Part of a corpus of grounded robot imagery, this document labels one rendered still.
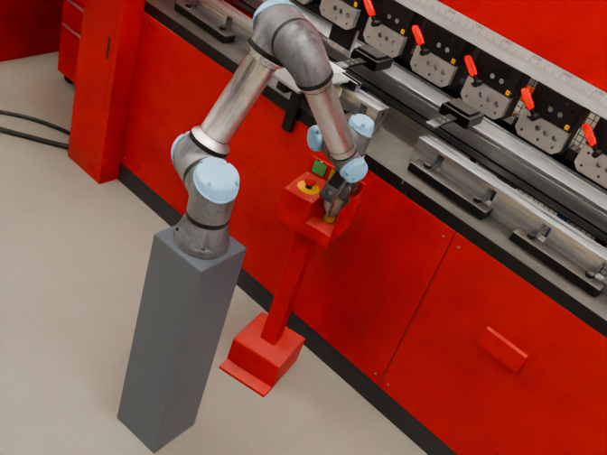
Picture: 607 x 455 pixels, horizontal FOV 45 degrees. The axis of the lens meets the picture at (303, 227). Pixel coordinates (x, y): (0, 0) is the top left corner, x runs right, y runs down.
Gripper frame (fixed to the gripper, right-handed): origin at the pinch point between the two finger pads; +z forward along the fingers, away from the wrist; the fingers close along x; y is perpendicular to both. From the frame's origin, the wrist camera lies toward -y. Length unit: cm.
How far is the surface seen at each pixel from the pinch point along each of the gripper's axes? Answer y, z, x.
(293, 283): -4.1, 30.5, 3.2
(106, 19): 40, 1, 128
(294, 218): -6.7, 2.7, 8.6
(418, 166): 25.4, -15.2, -15.6
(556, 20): 30, -74, -34
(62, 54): 86, 63, 194
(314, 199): -3.4, -5.1, 4.9
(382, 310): 11.3, 34.7, -26.0
